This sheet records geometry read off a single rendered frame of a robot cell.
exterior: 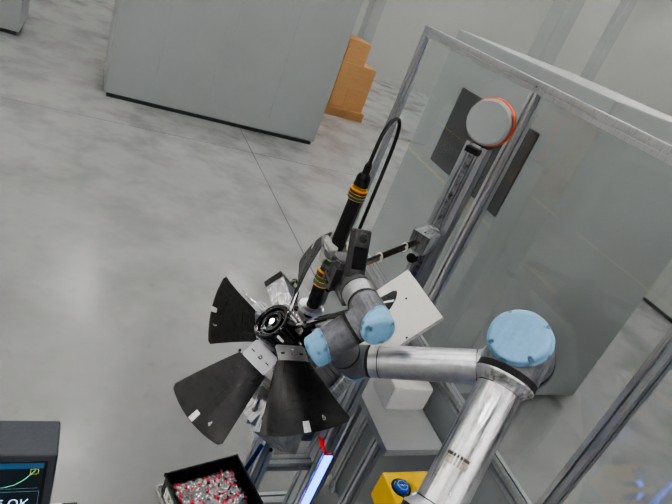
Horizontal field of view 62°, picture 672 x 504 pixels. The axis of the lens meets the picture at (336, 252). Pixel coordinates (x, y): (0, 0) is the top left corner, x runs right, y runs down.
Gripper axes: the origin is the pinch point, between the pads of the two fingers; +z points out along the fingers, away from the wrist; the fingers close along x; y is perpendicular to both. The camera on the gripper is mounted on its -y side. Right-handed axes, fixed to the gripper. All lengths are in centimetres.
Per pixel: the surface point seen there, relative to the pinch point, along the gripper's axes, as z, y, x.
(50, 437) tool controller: -37, 31, -59
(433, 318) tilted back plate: -0.9, 21.1, 41.7
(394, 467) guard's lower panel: 10, 104, 70
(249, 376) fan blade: -0.2, 48.8, -8.7
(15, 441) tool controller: -38, 31, -64
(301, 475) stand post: 11, 108, 31
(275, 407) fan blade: -20.1, 40.2, -8.0
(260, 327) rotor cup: 7.5, 36.8, -7.3
